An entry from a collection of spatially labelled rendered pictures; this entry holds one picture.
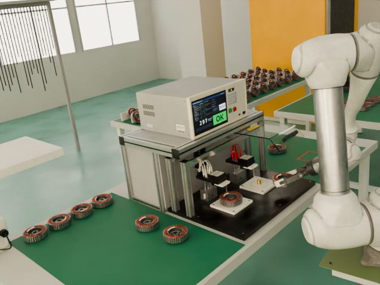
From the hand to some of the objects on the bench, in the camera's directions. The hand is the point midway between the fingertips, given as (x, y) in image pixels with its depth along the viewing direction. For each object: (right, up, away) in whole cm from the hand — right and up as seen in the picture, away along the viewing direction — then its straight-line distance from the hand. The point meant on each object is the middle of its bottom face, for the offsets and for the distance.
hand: (284, 178), depth 205 cm
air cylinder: (-21, -3, +22) cm, 31 cm away
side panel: (-70, -15, +11) cm, 72 cm away
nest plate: (-10, -5, +13) cm, 17 cm away
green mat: (+9, +13, +64) cm, 66 cm away
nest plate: (-27, -12, -3) cm, 30 cm away
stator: (-27, -11, -4) cm, 29 cm away
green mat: (-79, -27, -22) cm, 86 cm away
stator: (-53, -24, -23) cm, 63 cm away
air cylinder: (-37, -10, +6) cm, 39 cm away
